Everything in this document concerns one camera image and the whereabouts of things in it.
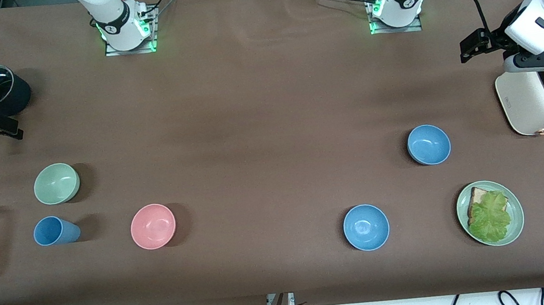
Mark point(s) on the pink bowl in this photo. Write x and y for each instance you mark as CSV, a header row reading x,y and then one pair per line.
x,y
153,226

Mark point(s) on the green lettuce leaf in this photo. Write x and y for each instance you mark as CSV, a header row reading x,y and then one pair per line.
x,y
491,218

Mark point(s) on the blue cup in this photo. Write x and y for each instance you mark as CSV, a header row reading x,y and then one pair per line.
x,y
55,231

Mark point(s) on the cream white toaster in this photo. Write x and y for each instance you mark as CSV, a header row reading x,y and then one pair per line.
x,y
530,105

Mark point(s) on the blue bowl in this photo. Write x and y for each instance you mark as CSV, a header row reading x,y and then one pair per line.
x,y
366,227
429,144

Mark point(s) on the pale green bowl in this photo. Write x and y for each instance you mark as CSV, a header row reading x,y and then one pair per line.
x,y
56,183

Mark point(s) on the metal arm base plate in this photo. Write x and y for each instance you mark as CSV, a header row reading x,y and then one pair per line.
x,y
130,51
410,28

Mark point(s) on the small metal bracket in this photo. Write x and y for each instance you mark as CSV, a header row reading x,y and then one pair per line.
x,y
290,298

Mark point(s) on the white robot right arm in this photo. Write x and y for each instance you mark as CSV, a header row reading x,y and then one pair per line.
x,y
108,13

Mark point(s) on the pale green plate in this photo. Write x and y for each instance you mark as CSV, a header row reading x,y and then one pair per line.
x,y
515,218

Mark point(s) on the white bread slice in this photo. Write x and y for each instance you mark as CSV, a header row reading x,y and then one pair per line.
x,y
478,195

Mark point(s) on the brown table cover sheet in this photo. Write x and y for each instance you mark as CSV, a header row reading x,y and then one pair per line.
x,y
249,124

